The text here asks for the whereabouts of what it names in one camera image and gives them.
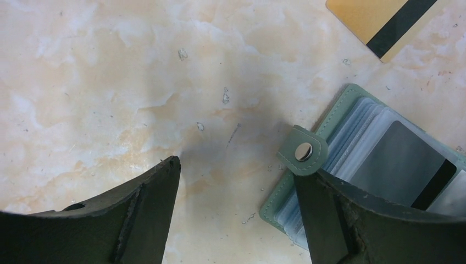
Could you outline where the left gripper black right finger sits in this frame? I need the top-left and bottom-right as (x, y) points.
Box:
(294, 170), (465, 263)

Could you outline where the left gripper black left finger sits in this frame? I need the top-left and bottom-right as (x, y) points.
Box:
(1, 156), (181, 263)

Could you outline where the green card holder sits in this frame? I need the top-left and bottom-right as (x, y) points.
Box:
(259, 84), (465, 250)

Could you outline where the grey card in holder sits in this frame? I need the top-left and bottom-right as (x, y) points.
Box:
(349, 121), (457, 211)

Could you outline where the gold card on table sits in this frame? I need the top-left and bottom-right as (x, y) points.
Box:
(326, 0), (449, 63)

